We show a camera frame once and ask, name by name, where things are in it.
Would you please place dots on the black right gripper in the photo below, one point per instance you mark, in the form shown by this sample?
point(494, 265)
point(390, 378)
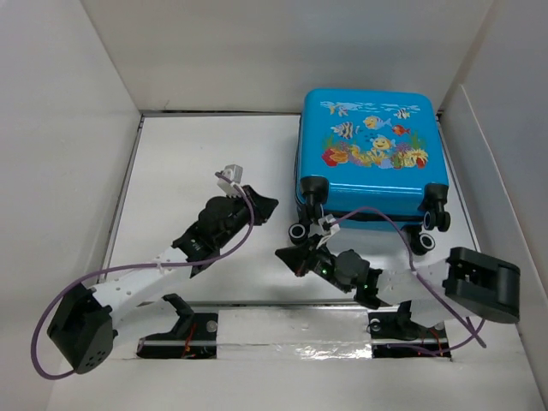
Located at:
point(300, 258)

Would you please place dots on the aluminium table rail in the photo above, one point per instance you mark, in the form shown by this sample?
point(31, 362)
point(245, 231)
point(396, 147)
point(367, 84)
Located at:
point(280, 333)

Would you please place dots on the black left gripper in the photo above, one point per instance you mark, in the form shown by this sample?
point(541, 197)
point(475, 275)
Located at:
point(261, 206)

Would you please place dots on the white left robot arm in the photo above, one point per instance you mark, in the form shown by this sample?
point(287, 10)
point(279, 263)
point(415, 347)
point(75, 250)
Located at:
point(86, 323)

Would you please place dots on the blue kids suitcase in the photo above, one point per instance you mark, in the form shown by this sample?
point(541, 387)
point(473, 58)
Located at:
point(370, 159)

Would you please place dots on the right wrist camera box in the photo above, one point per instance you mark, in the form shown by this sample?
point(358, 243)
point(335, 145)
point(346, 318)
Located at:
point(329, 227)

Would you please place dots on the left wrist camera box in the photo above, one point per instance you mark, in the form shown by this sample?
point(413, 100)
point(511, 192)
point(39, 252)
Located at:
point(229, 179)

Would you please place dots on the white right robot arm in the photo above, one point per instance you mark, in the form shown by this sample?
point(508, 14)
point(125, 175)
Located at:
point(466, 283)

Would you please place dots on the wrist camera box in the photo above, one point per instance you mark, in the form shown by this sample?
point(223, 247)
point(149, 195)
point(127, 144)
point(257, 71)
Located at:
point(229, 179)
point(329, 227)

